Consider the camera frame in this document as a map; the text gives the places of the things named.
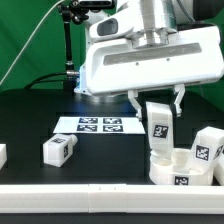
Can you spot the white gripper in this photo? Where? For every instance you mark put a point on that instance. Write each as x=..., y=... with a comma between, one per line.
x=191, y=57

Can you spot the round white stool seat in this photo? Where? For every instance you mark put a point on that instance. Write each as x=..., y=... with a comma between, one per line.
x=178, y=169

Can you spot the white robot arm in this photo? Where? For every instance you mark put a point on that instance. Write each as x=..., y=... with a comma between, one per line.
x=147, y=46

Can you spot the paper sheet with markers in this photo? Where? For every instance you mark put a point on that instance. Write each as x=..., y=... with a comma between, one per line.
x=99, y=125

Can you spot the white right fence bar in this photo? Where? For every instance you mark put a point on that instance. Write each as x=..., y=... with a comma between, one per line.
x=219, y=171

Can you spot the white fence bar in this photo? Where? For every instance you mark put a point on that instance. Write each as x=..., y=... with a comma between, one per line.
x=3, y=155
x=111, y=198
x=219, y=171

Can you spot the white front fence bar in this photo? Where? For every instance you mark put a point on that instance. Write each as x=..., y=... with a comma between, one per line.
x=111, y=198

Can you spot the green backdrop curtain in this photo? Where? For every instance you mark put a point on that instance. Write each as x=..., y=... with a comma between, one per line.
x=31, y=41

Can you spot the white left fence bar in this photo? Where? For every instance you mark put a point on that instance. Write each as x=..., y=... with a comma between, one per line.
x=3, y=155

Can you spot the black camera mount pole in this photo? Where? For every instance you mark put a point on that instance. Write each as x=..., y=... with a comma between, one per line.
x=77, y=12

